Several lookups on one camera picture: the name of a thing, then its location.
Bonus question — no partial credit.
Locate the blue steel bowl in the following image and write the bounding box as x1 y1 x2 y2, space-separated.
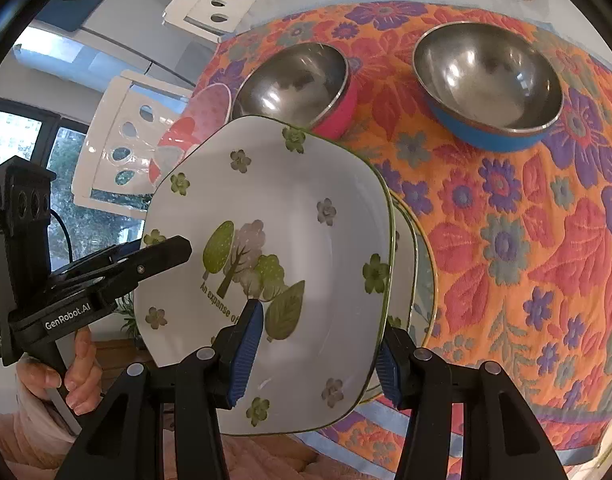
411 22 564 153

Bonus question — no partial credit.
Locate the person's left hand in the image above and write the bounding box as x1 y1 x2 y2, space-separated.
16 327 103 415

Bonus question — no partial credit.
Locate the white chair far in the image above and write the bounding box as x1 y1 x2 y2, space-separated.
163 0 256 46

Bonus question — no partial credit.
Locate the white chair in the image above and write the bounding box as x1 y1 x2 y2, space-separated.
163 0 256 46
71 70 191 220

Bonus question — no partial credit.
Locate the floral quilted table mat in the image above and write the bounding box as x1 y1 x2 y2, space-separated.
199 1 612 476

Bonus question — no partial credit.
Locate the white chair near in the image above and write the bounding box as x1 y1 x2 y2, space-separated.
71 70 191 220

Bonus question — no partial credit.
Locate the blue sunflower round plate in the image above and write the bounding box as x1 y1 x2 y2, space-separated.
394 192 437 347

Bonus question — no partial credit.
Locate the pink steel bowl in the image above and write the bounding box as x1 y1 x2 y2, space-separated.
231 42 358 140

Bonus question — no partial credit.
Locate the pink fox bowl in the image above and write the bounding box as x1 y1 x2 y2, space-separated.
148 82 232 186

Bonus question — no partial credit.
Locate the forest plate print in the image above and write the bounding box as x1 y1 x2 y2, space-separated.
134 116 395 436
387 192 419 341

